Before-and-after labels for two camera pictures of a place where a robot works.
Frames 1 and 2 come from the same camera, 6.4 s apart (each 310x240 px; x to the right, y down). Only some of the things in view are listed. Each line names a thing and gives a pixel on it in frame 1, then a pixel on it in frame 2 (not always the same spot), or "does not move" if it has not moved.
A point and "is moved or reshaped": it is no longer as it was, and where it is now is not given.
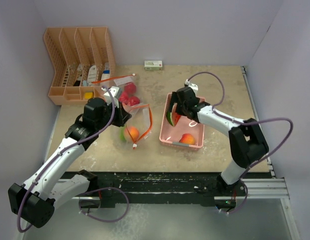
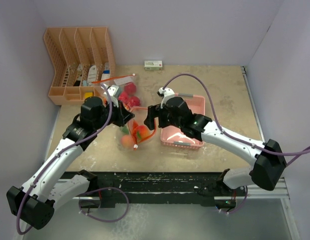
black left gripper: [122, 116] does not move
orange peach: [131, 133] to [127, 141]
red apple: [130, 88] does not move
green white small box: [153, 65] does not move
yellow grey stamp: [88, 95] does not move
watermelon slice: [176, 117] is moved or reshaped
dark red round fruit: [123, 97] does not move
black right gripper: [175, 99] to [154, 111]
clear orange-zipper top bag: [126, 87] does not move
